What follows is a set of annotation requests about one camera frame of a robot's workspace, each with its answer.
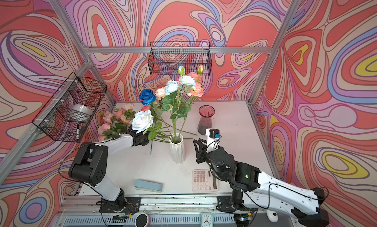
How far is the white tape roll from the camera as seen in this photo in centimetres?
71

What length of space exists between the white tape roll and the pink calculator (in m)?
0.64

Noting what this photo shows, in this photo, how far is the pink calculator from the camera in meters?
0.78
